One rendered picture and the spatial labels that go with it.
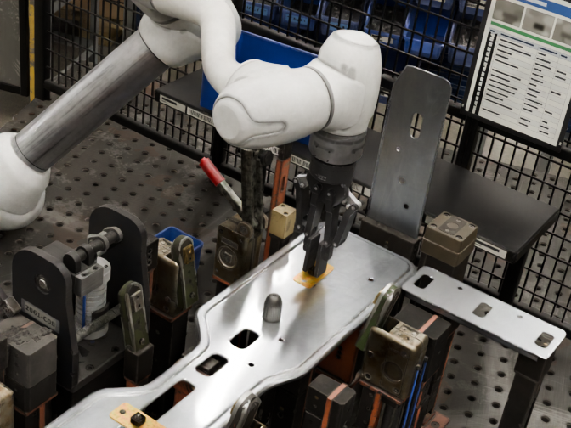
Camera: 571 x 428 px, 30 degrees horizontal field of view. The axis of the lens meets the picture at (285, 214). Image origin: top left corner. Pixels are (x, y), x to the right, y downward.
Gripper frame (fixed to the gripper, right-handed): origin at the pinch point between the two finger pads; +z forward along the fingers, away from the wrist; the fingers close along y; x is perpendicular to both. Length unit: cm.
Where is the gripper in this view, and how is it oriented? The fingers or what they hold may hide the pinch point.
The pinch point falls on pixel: (316, 255)
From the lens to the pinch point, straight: 186.1
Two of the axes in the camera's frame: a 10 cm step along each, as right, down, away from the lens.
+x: 5.7, -3.8, 7.3
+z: -1.3, 8.4, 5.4
